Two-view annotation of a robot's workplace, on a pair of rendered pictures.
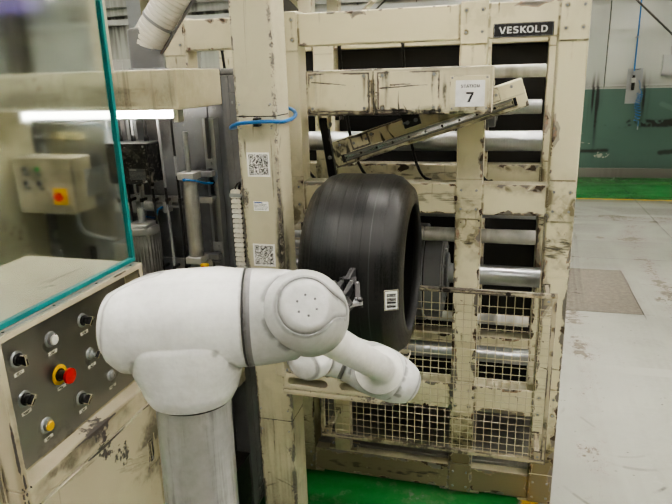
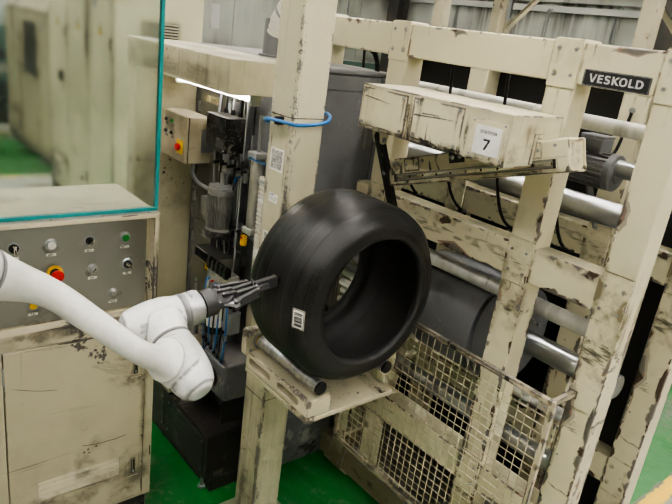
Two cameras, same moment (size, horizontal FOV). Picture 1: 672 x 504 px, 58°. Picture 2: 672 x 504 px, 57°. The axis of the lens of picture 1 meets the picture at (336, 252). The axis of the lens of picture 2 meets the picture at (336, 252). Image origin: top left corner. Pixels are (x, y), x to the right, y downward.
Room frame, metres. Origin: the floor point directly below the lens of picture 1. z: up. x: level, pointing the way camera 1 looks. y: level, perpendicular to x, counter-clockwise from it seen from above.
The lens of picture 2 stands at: (0.29, -1.06, 1.92)
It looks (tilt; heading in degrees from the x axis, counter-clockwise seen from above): 19 degrees down; 33
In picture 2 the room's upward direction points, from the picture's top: 8 degrees clockwise
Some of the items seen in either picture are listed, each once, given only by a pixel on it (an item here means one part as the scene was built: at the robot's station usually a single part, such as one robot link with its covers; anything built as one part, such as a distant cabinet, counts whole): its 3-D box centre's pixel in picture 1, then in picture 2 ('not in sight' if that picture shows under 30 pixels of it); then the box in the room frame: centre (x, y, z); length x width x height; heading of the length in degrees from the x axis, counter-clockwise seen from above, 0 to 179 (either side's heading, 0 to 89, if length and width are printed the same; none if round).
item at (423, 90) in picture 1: (401, 90); (452, 122); (2.13, -0.24, 1.71); 0.61 x 0.25 x 0.15; 74
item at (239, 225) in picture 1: (244, 259); (262, 241); (1.93, 0.30, 1.19); 0.05 x 0.04 x 0.48; 164
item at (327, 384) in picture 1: (340, 379); (286, 379); (1.75, 0.00, 0.83); 0.36 x 0.09 x 0.06; 74
